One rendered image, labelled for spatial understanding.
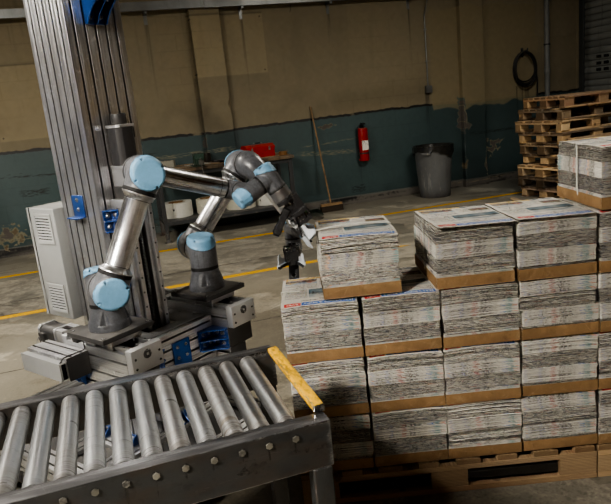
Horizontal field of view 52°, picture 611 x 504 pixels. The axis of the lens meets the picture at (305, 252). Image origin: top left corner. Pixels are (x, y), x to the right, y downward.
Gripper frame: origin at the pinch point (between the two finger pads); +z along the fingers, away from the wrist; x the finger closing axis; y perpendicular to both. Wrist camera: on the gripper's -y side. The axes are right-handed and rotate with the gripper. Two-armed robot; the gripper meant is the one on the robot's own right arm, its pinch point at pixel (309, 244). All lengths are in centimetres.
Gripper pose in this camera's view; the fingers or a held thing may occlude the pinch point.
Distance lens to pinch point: 240.5
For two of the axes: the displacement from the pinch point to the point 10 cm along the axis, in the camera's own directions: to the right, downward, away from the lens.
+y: 8.2, -5.6, -1.1
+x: -0.3, -2.2, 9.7
